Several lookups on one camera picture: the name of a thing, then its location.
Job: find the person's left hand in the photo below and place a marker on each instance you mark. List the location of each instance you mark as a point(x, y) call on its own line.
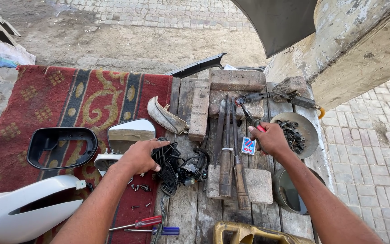
point(140, 157)

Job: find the person's right hand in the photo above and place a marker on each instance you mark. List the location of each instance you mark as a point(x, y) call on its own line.
point(272, 139)

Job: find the black plastic mirror bracket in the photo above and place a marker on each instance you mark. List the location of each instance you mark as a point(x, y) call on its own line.
point(166, 159)

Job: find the pile of dark screws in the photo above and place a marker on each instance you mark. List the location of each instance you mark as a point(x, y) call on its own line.
point(293, 137)

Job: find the blue and white small box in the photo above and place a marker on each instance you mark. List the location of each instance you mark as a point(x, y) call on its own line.
point(248, 146)

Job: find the side mirror glass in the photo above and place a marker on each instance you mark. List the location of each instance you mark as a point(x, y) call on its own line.
point(130, 134)

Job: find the scattered small screws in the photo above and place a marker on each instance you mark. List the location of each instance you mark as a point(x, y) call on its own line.
point(143, 187)

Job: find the white mirror base piece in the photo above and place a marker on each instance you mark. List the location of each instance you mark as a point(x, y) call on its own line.
point(105, 161)

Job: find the round metal dish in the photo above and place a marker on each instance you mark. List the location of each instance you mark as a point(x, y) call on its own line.
point(306, 128)

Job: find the black metal torch tool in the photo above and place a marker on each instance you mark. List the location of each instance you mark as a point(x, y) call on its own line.
point(300, 101)

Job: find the clear turn signal lens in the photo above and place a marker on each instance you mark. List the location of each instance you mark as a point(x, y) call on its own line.
point(164, 117)

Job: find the flat grey paving slab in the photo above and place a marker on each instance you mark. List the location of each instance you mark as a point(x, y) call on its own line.
point(259, 186)

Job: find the flat metal chisel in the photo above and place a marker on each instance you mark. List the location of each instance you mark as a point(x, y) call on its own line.
point(219, 132)

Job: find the rough grey stone chunk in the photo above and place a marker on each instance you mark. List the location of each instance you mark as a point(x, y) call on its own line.
point(289, 86)

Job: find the round metal can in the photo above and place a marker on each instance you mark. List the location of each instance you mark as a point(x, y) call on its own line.
point(289, 193)

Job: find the white plug connector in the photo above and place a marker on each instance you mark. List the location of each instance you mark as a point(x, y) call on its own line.
point(81, 184)

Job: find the worn reddish brick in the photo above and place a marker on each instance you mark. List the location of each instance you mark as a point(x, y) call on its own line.
point(217, 101)

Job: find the wide grey brick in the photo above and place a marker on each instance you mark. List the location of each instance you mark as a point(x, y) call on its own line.
point(237, 80)

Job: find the long narrow brick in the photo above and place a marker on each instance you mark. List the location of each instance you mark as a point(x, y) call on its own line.
point(199, 111)

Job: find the red patterned rug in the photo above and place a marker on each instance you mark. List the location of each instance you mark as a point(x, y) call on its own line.
point(63, 98)

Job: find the yellow jerry can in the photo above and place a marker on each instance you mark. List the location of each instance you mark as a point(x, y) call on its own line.
point(249, 233)

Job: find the black plastic trim strip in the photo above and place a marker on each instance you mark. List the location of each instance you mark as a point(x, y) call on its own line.
point(198, 66)

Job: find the dark car fender panel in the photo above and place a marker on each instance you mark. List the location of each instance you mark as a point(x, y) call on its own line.
point(279, 23)

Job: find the white mirror cover shell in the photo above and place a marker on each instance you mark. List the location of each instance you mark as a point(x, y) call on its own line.
point(8, 203)

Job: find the crumpled plastic sheet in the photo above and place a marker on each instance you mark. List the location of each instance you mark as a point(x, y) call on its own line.
point(8, 52)

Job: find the black mirror housing frame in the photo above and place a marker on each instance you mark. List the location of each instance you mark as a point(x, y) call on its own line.
point(34, 149)

